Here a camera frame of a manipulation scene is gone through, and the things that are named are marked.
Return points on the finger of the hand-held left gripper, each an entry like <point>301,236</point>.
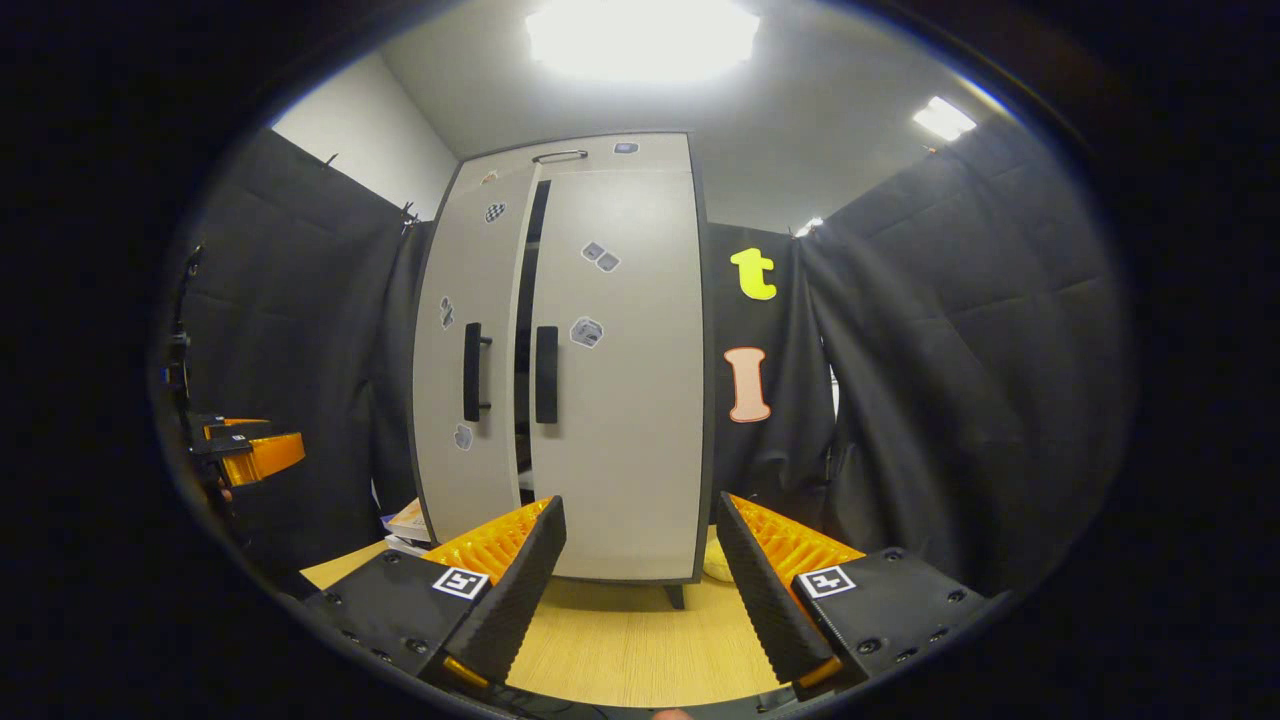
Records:
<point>240,427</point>
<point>265,458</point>

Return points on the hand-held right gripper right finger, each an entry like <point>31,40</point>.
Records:
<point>765,600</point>

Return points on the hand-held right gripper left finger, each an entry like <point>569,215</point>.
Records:
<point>520,590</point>

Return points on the white shoe cabinet door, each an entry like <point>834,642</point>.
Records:
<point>440,400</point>
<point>630,420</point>

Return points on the white grey shoe cabinet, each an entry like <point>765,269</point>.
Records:
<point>650,155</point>

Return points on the pale yellow object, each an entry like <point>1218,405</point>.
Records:
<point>718,568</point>

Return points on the white booklet stack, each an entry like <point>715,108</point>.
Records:
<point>410,522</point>

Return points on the small ceiling light panel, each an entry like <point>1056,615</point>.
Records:
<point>944,118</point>
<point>810,228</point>

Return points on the large ceiling light panel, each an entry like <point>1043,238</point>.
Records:
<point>642,38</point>

